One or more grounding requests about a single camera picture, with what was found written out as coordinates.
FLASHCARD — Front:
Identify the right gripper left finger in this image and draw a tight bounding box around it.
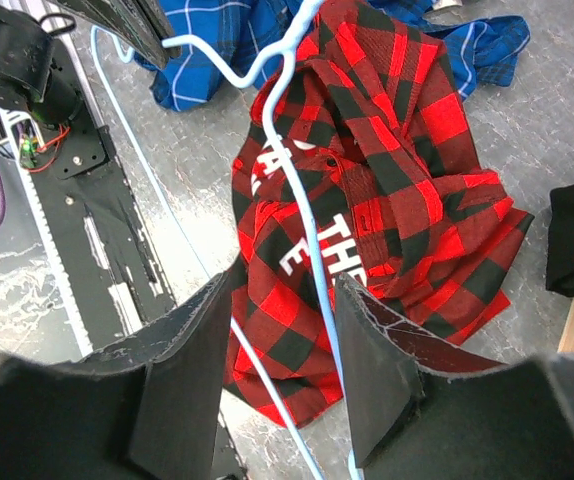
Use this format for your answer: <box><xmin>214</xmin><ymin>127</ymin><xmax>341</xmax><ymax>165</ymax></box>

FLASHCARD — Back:
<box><xmin>0</xmin><ymin>272</ymin><xmax>231</xmax><ymax>479</ymax></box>

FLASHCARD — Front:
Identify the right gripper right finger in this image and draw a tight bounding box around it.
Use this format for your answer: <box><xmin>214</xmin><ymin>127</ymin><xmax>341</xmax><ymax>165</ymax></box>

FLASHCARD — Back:
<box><xmin>335</xmin><ymin>275</ymin><xmax>574</xmax><ymax>479</ymax></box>

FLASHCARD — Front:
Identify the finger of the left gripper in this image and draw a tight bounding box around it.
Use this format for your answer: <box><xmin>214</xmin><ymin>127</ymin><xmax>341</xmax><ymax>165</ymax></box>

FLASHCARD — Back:
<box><xmin>59</xmin><ymin>0</ymin><xmax>182</xmax><ymax>69</ymax></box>

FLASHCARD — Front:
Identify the light blue wire hanger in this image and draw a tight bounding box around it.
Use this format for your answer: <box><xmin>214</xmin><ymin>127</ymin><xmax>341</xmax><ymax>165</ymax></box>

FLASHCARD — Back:
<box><xmin>89</xmin><ymin>0</ymin><xmax>368</xmax><ymax>480</ymax></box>

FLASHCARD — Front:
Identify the red black plaid shirt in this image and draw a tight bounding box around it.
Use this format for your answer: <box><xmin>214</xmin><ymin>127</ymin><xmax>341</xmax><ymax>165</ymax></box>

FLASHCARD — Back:
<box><xmin>232</xmin><ymin>1</ymin><xmax>532</xmax><ymax>427</ymax></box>

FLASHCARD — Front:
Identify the blue plaid shirt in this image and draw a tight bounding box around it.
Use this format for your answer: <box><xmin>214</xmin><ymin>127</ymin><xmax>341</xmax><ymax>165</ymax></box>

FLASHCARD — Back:
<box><xmin>134</xmin><ymin>0</ymin><xmax>532</xmax><ymax>114</ymax></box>

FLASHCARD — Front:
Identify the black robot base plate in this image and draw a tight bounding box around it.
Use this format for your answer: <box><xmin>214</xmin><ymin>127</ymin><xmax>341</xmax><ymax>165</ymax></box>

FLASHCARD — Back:
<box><xmin>29</xmin><ymin>29</ymin><xmax>251</xmax><ymax>480</ymax></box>

